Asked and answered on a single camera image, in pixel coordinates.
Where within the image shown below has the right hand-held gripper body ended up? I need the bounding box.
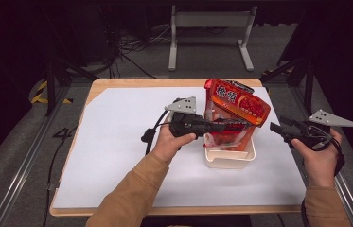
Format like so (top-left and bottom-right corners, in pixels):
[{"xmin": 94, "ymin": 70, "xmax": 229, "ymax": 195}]
[{"xmin": 287, "ymin": 109, "xmax": 353, "ymax": 151}]

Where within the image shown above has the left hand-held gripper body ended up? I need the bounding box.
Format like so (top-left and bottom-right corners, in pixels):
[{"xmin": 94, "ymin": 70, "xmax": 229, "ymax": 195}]
[{"xmin": 164, "ymin": 96, "xmax": 216, "ymax": 139}]

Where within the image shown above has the large orange food packet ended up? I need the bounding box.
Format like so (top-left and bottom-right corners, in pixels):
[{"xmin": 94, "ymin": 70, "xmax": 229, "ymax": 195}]
[{"xmin": 205, "ymin": 79, "xmax": 272, "ymax": 152}]

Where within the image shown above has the cream divided plastic box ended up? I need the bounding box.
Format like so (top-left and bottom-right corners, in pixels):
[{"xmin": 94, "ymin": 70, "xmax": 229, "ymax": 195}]
[{"xmin": 203, "ymin": 131, "xmax": 257, "ymax": 169}]

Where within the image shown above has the person's left hand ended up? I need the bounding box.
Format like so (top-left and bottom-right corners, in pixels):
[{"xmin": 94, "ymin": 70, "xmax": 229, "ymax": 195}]
[{"xmin": 150, "ymin": 121, "xmax": 197, "ymax": 165}]

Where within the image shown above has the person's right hand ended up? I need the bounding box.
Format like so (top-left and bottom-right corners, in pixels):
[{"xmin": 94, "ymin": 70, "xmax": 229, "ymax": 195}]
[{"xmin": 291, "ymin": 129, "xmax": 344, "ymax": 188}]

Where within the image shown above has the black metal stand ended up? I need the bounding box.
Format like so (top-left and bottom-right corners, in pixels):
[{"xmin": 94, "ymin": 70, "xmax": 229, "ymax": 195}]
[
  {"xmin": 41, "ymin": 6, "xmax": 100, "ymax": 116},
  {"xmin": 260, "ymin": 56, "xmax": 316, "ymax": 116}
]

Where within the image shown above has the white table mat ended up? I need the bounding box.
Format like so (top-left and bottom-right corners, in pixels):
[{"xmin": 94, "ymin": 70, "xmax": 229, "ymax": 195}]
[{"xmin": 52, "ymin": 86, "xmax": 307, "ymax": 209}]

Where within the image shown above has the white metal stand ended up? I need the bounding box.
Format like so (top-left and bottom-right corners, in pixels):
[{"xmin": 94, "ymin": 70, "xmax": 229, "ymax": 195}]
[{"xmin": 168, "ymin": 5, "xmax": 258, "ymax": 72}]

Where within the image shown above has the yellow black hazard tape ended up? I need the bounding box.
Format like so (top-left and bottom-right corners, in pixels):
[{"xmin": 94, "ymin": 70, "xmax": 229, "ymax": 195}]
[{"xmin": 31, "ymin": 79, "xmax": 73, "ymax": 105}]

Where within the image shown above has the right hand-held gripper cable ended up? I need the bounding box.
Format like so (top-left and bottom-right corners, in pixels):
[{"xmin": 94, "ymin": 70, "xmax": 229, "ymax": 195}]
[{"xmin": 300, "ymin": 136, "xmax": 346, "ymax": 227}]

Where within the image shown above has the aluminium floor rail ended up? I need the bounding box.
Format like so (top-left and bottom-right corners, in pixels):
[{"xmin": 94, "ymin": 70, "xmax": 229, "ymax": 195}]
[
  {"xmin": 0, "ymin": 86, "xmax": 71, "ymax": 227},
  {"xmin": 291, "ymin": 84, "xmax": 353, "ymax": 227}
]

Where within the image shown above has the bundle of floor cables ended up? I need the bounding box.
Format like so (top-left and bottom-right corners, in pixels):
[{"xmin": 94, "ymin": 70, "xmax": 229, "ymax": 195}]
[{"xmin": 97, "ymin": 6, "xmax": 172, "ymax": 79}]

